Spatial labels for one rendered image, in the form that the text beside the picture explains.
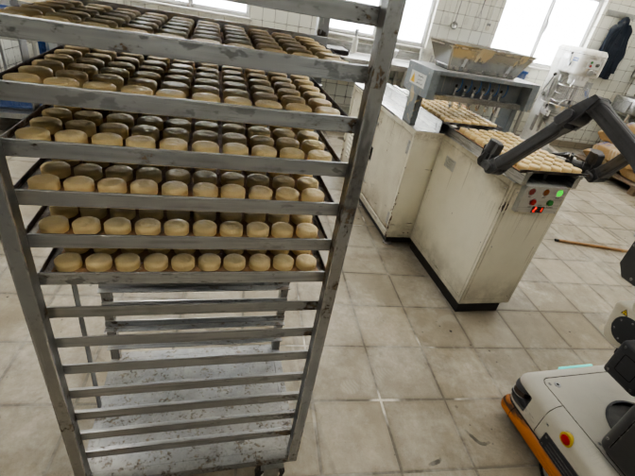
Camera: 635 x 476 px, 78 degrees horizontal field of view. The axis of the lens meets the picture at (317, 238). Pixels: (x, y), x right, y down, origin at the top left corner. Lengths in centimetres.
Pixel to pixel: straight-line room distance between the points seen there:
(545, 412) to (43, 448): 179
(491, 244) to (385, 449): 112
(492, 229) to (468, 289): 39
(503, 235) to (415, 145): 76
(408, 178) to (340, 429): 156
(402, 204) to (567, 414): 150
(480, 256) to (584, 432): 89
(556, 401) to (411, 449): 57
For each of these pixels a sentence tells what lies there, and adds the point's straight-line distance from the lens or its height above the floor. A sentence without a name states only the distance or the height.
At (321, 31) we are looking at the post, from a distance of 115.
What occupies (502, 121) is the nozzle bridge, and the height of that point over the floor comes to 91.
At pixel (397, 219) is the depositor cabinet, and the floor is 23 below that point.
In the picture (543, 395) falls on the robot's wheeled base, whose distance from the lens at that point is 184.
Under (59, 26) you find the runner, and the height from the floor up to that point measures 133.
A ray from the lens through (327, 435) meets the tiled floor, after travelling 170.
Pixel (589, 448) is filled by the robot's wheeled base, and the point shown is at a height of 28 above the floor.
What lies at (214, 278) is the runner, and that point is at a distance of 89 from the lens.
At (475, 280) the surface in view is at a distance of 231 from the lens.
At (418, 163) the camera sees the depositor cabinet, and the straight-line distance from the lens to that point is 258.
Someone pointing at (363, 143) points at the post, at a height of 121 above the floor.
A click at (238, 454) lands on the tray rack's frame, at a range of 146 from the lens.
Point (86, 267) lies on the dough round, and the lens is 96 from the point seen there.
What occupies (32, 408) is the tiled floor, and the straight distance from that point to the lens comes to 187.
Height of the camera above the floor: 143
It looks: 31 degrees down
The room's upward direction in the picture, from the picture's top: 11 degrees clockwise
